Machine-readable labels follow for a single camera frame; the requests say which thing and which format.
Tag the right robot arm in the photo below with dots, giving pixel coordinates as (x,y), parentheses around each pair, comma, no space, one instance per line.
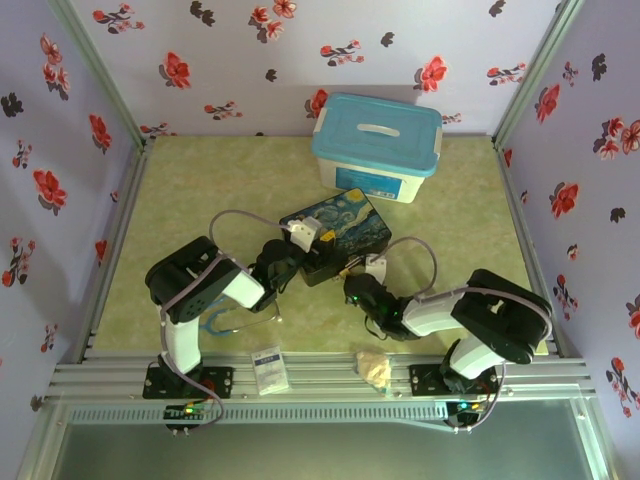
(505,315)

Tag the blue lidded plastic storage box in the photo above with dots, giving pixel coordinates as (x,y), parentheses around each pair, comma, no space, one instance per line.
(377,140)

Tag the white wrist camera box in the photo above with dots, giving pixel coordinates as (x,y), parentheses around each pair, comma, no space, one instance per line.
(376,267)
(305,232)

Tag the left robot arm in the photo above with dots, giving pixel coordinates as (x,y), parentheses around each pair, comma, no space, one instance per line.
(185,285)

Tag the aluminium front frame rail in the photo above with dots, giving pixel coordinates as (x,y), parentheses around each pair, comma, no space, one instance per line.
(325,380)

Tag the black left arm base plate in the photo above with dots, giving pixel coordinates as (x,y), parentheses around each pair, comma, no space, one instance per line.
(220,380)

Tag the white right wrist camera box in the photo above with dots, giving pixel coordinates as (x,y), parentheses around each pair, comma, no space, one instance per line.
(376,267)

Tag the aluminium corner post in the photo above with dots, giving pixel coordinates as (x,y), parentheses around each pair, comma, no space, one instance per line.
(100,75)
(540,65)

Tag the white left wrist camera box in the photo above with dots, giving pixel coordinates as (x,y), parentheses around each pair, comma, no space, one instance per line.
(305,232)

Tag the starry night painted metal box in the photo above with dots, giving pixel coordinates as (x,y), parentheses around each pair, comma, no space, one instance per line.
(355,222)

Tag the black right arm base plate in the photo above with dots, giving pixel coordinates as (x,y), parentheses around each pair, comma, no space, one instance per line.
(425,380)

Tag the clear bag of beige pieces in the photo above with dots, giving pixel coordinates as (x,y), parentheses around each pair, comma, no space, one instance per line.
(372,370)

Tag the blue stethoscope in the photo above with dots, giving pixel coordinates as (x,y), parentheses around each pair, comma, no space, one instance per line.
(260,321)

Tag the aluminium side rail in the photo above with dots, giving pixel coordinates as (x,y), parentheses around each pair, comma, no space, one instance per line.
(527,250)
(116,240)

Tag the white paper sachet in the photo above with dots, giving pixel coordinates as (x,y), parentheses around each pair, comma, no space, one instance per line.
(270,370)

